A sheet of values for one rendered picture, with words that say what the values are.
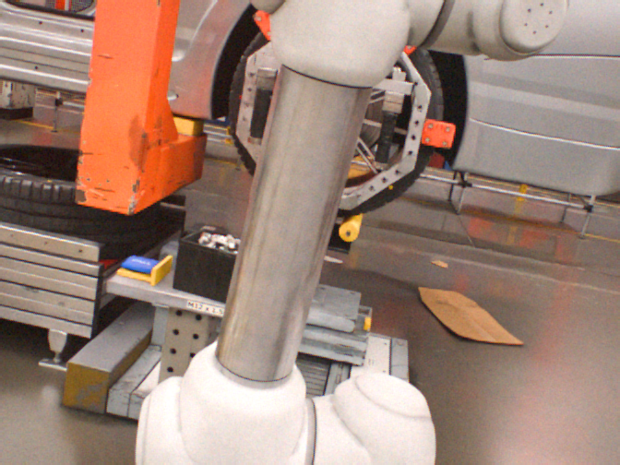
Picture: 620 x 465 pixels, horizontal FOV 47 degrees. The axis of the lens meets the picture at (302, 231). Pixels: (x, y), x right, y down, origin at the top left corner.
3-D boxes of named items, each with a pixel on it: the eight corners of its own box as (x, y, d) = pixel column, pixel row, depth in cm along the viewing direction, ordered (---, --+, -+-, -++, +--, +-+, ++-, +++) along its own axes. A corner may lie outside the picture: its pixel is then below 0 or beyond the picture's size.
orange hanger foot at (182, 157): (202, 178, 252) (218, 79, 244) (153, 206, 201) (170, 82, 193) (157, 169, 253) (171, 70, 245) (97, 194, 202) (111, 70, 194)
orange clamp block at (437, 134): (418, 141, 216) (448, 147, 215) (419, 143, 208) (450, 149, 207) (423, 118, 214) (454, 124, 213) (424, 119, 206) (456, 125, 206)
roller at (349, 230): (360, 225, 244) (363, 208, 243) (355, 244, 215) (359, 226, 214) (343, 221, 244) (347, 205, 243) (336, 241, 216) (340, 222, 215)
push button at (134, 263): (160, 269, 168) (160, 260, 168) (149, 278, 162) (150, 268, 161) (131, 263, 169) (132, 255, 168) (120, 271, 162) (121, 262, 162)
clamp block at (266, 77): (279, 88, 197) (281, 68, 196) (273, 89, 188) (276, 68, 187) (260, 85, 198) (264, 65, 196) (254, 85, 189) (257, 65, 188)
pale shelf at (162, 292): (304, 309, 171) (306, 297, 170) (294, 335, 155) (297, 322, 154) (132, 271, 175) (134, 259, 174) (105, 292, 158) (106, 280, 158)
